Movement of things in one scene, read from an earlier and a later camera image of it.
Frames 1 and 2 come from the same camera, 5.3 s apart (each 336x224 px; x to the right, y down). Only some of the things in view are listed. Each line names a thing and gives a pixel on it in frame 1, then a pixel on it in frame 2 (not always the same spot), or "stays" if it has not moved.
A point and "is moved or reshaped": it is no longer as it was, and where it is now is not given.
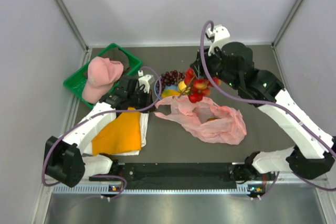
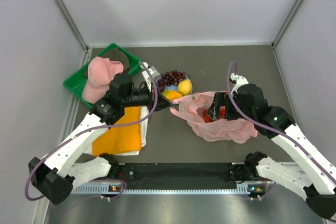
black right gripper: x=207 y=59 → x=221 y=98
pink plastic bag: x=205 y=118 is moved or reshaped
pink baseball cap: x=103 y=73 stays
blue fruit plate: x=157 y=87 → x=191 y=83
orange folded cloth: x=122 y=134 stays
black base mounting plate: x=174 y=176 stays
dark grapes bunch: x=171 y=78 stays
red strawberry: x=189 y=75 → x=208 y=118
